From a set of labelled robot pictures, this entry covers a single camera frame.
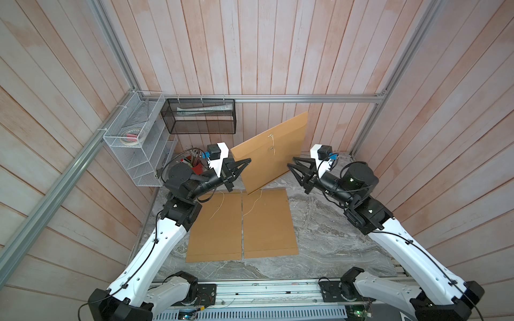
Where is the black mesh wall basket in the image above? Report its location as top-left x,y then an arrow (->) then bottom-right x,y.
161,98 -> 237,135

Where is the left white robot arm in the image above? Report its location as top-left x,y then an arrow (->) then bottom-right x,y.
85,157 -> 251,320

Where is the brown kraft file bag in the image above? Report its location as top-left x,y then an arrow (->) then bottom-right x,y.
186,190 -> 242,263

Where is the tape roll on shelf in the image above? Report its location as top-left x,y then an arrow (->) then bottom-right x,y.
120,128 -> 146,147

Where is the red metal pencil bucket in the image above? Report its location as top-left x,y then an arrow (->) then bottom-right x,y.
181,155 -> 204,175

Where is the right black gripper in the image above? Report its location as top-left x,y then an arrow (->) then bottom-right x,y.
290,158 -> 357,212

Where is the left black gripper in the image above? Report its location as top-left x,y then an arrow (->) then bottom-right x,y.
188,156 -> 251,200

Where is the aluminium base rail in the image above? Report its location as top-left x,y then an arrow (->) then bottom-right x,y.
102,276 -> 434,312

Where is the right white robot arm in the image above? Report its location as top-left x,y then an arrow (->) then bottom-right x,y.
287,156 -> 485,320

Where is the horizontal aluminium wall rail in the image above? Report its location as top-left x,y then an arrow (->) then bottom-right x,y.
143,92 -> 385,104

